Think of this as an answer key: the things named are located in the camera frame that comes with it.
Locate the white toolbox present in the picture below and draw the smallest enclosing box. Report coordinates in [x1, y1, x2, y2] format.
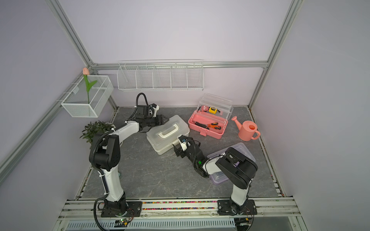
[146, 115, 190, 155]

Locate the purple clear-lid toolbox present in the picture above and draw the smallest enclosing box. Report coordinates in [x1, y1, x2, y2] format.
[207, 142, 256, 185]

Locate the pink toolbox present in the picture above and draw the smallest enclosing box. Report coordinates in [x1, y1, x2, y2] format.
[188, 93, 233, 140]

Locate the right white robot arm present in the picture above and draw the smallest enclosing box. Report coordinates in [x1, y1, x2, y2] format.
[173, 135, 258, 216]

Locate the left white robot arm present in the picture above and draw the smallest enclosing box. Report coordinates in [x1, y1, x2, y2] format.
[89, 104, 169, 216]

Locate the black yellow screwdriver pink box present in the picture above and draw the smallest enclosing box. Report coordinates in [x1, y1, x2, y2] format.
[195, 122, 209, 129]

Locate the yellow tape measure pink box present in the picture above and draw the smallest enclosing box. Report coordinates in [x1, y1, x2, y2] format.
[208, 107, 218, 114]

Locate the green potted plant white pot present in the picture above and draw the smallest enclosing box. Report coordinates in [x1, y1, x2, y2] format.
[80, 120, 116, 144]

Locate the pink watering can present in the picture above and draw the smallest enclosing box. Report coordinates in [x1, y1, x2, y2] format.
[231, 116, 261, 141]

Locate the pink artificial tulip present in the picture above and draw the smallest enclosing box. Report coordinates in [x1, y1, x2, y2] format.
[82, 67, 97, 103]

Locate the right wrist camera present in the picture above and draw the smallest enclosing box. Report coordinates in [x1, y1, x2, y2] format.
[178, 135, 188, 152]

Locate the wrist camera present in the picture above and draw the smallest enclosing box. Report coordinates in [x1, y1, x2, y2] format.
[150, 104, 160, 117]
[178, 135, 188, 152]

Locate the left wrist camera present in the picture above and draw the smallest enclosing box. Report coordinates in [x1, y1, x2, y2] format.
[150, 104, 160, 117]

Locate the white wire wall shelf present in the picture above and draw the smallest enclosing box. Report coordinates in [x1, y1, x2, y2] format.
[117, 59, 204, 91]

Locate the white mesh wall basket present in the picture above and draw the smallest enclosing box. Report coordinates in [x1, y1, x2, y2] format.
[61, 75, 113, 118]

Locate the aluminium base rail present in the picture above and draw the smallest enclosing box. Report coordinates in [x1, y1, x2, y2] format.
[53, 197, 307, 231]

